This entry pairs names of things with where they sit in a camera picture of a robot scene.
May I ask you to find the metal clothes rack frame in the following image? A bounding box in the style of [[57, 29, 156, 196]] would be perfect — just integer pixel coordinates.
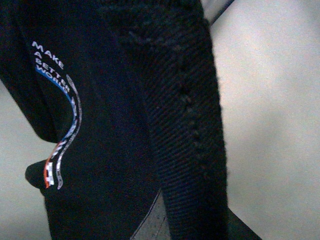
[[209, 0, 234, 26]]

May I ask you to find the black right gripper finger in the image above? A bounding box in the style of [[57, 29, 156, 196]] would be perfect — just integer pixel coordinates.
[[130, 189, 171, 240]]

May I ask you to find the black printed t-shirt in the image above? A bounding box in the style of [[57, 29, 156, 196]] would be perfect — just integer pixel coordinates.
[[0, 0, 258, 240]]

